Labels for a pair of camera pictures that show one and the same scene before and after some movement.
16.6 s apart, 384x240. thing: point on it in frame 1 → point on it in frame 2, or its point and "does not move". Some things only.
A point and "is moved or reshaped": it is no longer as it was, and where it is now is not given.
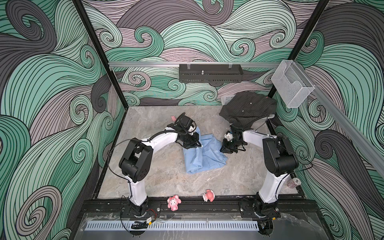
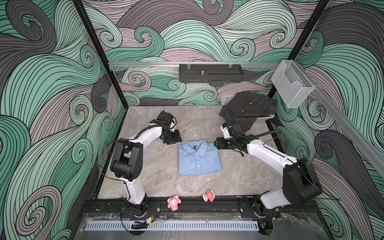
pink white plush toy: x=209 y=195 does not move
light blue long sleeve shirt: x=208 y=156 is moved or reshaped
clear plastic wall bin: x=291 y=83 does not move
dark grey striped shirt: x=244 y=108 does not move
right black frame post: x=317 y=13 does not move
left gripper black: x=195 y=143 → x=176 y=138
